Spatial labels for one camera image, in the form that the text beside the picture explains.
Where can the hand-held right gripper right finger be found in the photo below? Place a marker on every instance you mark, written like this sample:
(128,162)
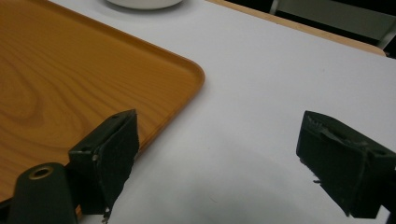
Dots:
(337,161)

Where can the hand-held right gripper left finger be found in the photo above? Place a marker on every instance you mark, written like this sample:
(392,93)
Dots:
(107,155)

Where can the wooden tray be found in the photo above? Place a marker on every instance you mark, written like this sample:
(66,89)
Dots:
(77,81)

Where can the grey metal chair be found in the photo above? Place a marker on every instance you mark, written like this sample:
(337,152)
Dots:
(336,18)

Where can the white bowl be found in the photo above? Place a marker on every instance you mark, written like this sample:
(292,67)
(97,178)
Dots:
(144,3)

